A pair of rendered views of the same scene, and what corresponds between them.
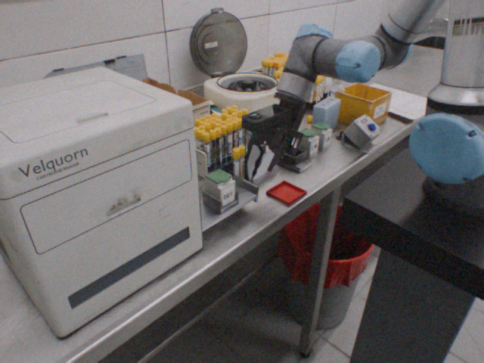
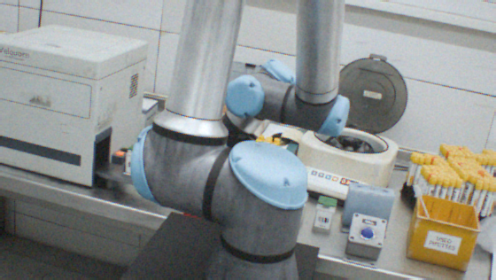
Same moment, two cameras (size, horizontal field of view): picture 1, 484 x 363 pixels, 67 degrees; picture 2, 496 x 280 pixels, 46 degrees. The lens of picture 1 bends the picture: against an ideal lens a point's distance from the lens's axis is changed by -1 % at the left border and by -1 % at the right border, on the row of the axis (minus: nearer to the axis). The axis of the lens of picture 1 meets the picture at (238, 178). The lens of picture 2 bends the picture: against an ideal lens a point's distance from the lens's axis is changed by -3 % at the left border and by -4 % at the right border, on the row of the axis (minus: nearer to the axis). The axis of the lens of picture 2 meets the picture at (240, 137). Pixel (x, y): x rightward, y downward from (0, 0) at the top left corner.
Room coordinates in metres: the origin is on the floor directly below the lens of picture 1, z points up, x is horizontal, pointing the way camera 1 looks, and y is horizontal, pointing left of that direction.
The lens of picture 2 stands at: (0.13, -1.12, 1.47)
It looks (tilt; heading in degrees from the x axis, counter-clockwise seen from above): 19 degrees down; 57
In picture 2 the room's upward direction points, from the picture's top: 9 degrees clockwise
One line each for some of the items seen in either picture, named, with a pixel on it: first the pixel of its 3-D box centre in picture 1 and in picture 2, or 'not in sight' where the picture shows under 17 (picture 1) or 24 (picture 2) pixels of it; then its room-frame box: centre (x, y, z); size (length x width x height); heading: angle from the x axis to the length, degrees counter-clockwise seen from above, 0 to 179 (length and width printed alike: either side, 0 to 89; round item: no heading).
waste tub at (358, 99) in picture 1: (361, 106); (441, 231); (1.15, -0.40, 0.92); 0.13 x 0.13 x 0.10; 43
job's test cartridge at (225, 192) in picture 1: (220, 190); (137, 162); (0.62, 0.04, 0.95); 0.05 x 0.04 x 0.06; 46
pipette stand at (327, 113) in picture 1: (325, 118); (367, 209); (1.05, -0.27, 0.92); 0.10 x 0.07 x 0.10; 142
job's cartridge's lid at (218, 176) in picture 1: (219, 177); not in sight; (0.62, 0.04, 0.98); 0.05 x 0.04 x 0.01; 46
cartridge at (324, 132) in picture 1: (320, 136); (324, 214); (0.96, -0.23, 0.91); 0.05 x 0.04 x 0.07; 46
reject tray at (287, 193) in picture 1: (286, 192); not in sight; (0.72, -0.11, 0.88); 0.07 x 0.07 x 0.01; 46
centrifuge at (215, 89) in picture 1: (250, 100); (344, 161); (1.17, -0.04, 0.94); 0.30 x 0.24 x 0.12; 37
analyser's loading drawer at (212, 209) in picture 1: (212, 206); (127, 170); (0.61, 0.05, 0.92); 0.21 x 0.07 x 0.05; 136
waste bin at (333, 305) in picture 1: (318, 269); not in sight; (1.11, -0.34, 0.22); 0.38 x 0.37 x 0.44; 136
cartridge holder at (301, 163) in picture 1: (292, 157); not in sight; (0.86, -0.14, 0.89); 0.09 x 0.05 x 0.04; 48
